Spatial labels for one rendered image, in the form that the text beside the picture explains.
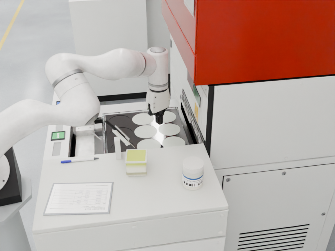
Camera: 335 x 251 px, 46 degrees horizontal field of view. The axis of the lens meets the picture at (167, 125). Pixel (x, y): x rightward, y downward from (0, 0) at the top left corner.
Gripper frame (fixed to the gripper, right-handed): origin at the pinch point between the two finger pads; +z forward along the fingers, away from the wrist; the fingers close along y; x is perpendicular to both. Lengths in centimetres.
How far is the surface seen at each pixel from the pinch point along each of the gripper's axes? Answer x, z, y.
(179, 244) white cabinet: 45, 17, 28
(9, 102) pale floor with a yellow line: -234, 98, -7
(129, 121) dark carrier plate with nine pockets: -16.8, 8.0, 3.7
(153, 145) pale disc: 4.6, 8.0, 6.8
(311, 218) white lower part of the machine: 53, 54, -52
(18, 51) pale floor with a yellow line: -349, 97, -64
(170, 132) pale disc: 2.4, 8.0, -4.6
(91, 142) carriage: -17.0, 10.0, 24.1
